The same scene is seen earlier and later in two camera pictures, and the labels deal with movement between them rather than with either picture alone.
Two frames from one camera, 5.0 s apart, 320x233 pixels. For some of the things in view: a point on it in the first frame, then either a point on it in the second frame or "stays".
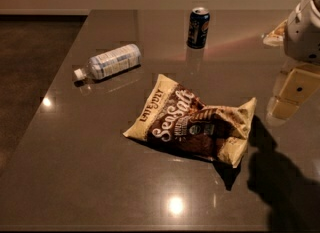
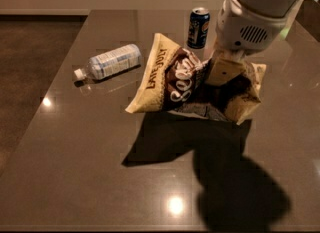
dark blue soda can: x=198 y=28 stays
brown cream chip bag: x=175 y=114 -> x=175 y=78
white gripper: x=304 y=35 -> x=240 y=28
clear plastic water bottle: x=109 y=63 stays
